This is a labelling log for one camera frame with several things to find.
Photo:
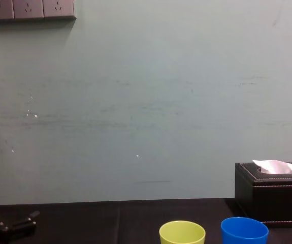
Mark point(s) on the yellow-green plastic cup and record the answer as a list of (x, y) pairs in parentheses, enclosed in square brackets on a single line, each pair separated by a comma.
[(181, 235)]

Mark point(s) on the grey wall power socket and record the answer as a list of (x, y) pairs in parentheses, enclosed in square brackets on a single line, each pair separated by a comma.
[(28, 8), (59, 7)]

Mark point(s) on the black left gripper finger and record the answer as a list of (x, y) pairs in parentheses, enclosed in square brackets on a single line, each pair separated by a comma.
[(18, 223)]

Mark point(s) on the white tissue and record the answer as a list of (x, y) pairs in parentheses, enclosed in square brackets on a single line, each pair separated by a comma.
[(277, 166)]

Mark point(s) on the blue plastic cup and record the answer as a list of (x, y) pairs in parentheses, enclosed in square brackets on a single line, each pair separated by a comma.
[(244, 232)]

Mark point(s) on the black leather tissue box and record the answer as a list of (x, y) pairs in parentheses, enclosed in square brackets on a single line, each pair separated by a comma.
[(275, 200)]

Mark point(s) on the black table cloth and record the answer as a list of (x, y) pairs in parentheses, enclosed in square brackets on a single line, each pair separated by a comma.
[(97, 223)]

